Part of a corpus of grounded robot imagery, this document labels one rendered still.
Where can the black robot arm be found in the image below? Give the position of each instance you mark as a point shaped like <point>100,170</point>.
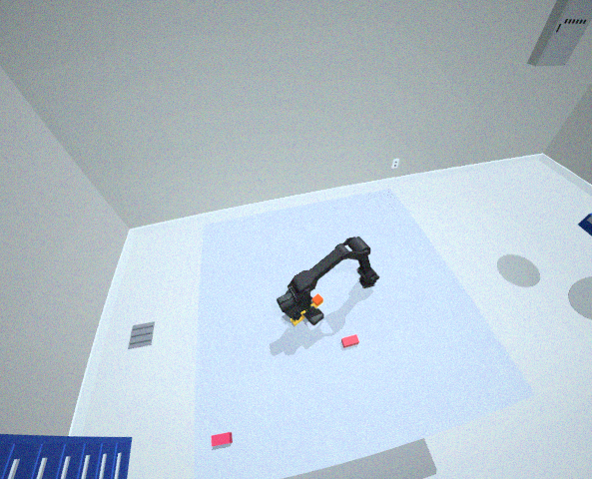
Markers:
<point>305,282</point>

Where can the yellow bar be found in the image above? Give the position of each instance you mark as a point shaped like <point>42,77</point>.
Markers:
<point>317,301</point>

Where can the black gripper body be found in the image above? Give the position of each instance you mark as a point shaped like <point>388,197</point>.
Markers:
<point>315,315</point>

